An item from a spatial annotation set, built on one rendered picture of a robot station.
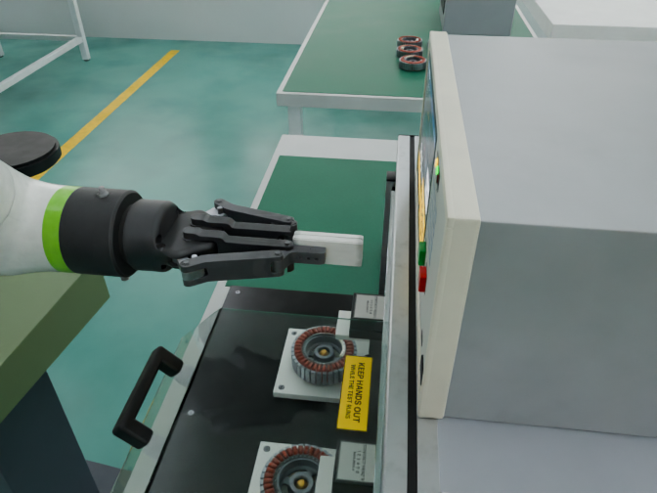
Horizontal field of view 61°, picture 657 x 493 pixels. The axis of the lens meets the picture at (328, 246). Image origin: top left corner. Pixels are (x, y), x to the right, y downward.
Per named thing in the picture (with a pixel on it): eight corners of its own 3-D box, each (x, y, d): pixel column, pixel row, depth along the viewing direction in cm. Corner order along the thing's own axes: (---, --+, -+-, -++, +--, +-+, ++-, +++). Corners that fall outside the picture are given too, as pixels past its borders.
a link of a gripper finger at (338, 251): (293, 234, 56) (292, 238, 56) (363, 239, 56) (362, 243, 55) (294, 257, 58) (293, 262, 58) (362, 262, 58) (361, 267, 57)
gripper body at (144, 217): (156, 240, 65) (235, 246, 64) (126, 287, 58) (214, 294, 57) (145, 183, 60) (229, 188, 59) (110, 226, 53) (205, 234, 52)
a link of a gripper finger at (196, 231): (185, 224, 57) (180, 232, 56) (293, 234, 56) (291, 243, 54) (191, 255, 59) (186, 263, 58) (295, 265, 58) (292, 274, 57)
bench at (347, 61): (284, 253, 253) (276, 92, 209) (331, 100, 402) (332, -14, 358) (535, 272, 243) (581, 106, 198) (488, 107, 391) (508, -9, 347)
